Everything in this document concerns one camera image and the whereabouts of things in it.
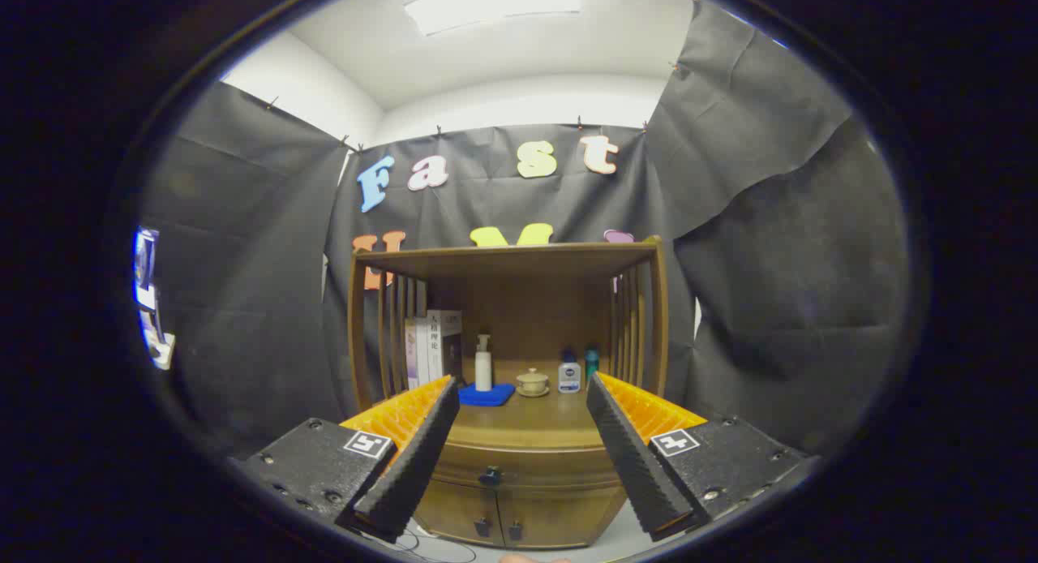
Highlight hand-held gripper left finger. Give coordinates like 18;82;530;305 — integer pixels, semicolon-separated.
231;375;461;545

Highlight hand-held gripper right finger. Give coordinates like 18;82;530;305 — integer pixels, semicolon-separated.
585;372;820;544

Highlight white pump bottle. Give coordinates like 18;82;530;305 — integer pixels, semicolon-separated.
474;333;494;393

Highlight blue folded cloth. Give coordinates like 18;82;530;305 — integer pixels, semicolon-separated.
457;383;517;408

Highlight ceiling light panel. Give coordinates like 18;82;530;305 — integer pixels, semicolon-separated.
403;0;582;37

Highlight thick book with portrait cover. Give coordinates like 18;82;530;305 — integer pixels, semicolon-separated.
427;309;464;384

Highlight wooden countertop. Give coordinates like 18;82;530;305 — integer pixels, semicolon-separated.
442;368;617;452

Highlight wooden cabinet door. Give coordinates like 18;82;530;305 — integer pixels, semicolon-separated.
414;478;501;546
496;486;625;550

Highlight thin white book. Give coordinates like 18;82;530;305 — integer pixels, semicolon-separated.
414;316;431;386

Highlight black floor cables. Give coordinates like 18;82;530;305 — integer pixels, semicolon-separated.
357;518;479;563

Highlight wooden drawer with black knob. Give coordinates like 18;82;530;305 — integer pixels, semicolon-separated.
438;440;627;494

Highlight white and blue object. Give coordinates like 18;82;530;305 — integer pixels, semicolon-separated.
132;226;177;372

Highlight wooden cabinet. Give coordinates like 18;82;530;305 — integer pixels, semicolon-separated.
347;236;671;550

